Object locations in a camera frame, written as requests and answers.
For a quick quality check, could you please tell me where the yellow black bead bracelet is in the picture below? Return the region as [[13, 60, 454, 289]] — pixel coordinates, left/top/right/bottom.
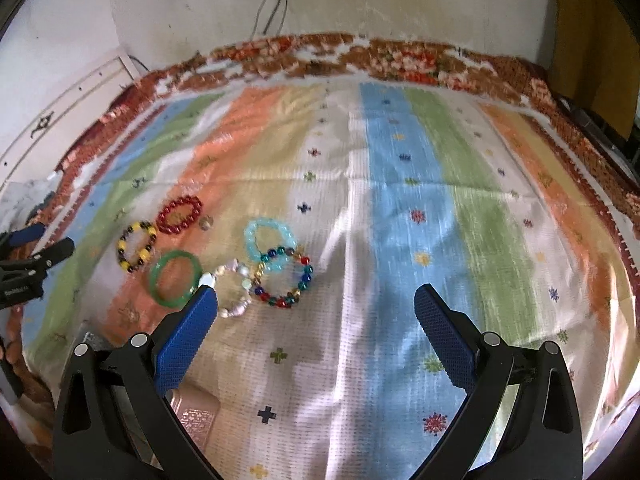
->
[[116, 220, 158, 274]]

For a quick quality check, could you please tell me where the red bead bracelet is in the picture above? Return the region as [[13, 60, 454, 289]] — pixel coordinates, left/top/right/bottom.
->
[[155, 194, 205, 235]]

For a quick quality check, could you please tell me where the light blue bead bracelet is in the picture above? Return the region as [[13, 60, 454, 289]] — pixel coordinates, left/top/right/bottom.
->
[[243, 216, 298, 274]]

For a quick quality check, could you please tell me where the multicolour glass bead bracelet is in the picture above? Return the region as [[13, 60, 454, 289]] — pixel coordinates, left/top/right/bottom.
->
[[248, 244, 316, 310]]

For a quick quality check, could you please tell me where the pink jewelry box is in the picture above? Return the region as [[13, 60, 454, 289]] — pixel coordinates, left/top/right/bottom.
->
[[165, 382, 220, 452]]

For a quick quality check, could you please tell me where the grey crumpled clothing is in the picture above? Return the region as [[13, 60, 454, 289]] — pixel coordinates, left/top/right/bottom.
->
[[0, 177, 61, 232]]

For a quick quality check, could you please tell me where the green jade bangle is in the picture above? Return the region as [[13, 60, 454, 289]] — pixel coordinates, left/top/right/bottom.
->
[[148, 249, 203, 309]]

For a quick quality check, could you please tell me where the white wooden headboard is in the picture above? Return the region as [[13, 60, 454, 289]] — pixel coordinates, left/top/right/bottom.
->
[[1, 47, 140, 186]]

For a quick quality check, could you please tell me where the striped colourful cloth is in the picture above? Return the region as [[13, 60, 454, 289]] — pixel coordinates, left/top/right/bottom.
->
[[22, 79, 637, 480]]

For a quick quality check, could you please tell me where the floral brown bed sheet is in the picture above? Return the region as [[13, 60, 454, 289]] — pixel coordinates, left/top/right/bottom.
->
[[0, 31, 640, 461]]

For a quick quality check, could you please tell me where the white pearl bracelet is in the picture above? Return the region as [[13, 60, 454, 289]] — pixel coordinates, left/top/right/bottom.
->
[[199, 259, 254, 320]]

